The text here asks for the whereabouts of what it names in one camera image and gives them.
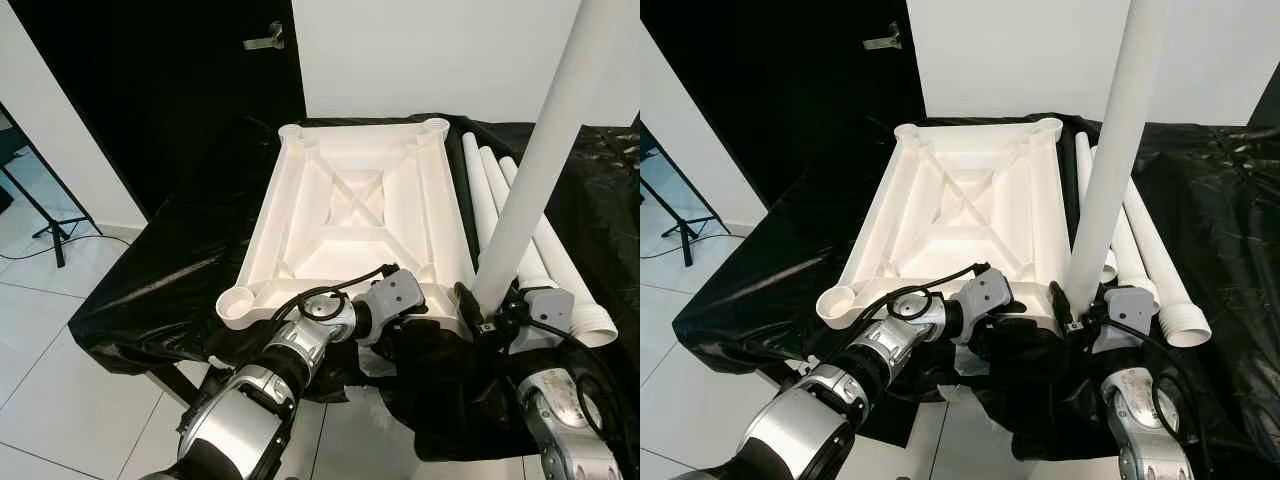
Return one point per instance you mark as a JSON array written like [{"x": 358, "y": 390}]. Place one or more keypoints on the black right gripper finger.
[
  {"x": 1064, "y": 310},
  {"x": 470, "y": 310}
]

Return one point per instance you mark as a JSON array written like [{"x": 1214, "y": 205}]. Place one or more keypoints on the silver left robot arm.
[
  {"x": 800, "y": 440},
  {"x": 235, "y": 430}
]

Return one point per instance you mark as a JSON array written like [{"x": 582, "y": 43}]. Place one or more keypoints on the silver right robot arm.
[
  {"x": 560, "y": 410},
  {"x": 1140, "y": 410}
]

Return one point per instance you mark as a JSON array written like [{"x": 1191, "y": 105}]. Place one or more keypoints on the black tripod stand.
[
  {"x": 685, "y": 235},
  {"x": 55, "y": 235}
]

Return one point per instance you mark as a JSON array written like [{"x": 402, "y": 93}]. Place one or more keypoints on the black shiny table cover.
[
  {"x": 160, "y": 280},
  {"x": 760, "y": 280}
]

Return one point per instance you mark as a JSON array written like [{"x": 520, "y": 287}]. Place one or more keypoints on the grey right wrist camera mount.
[
  {"x": 1130, "y": 310},
  {"x": 548, "y": 310}
]

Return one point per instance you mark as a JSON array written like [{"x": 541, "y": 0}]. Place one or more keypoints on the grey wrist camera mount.
[
  {"x": 1130, "y": 310},
  {"x": 548, "y": 310},
  {"x": 395, "y": 295},
  {"x": 985, "y": 295}
]

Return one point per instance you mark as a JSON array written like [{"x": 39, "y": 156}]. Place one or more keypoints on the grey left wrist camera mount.
[
  {"x": 395, "y": 295},
  {"x": 985, "y": 295}
]

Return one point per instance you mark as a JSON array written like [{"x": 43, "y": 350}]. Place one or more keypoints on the black wall pillar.
[{"x": 1268, "y": 100}]

